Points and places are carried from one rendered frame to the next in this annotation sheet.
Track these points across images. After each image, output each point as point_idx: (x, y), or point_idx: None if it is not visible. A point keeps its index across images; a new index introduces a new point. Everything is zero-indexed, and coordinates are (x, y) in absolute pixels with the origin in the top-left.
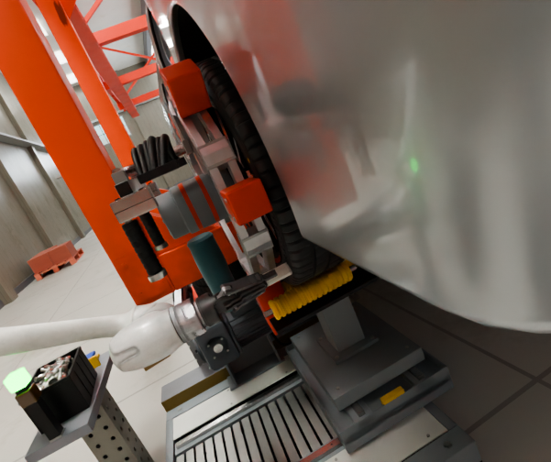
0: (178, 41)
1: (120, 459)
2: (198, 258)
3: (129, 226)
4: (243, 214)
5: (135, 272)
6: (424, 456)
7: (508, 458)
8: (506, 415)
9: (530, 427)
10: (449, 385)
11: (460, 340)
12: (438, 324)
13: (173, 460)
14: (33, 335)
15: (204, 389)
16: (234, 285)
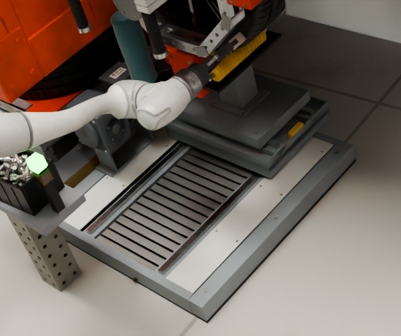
0: None
1: (55, 247)
2: (128, 37)
3: (153, 15)
4: (253, 1)
5: (8, 61)
6: (324, 163)
7: (370, 153)
8: (363, 130)
9: (379, 133)
10: (327, 116)
11: (315, 87)
12: (291, 77)
13: (97, 240)
14: (86, 112)
15: (75, 184)
16: (219, 53)
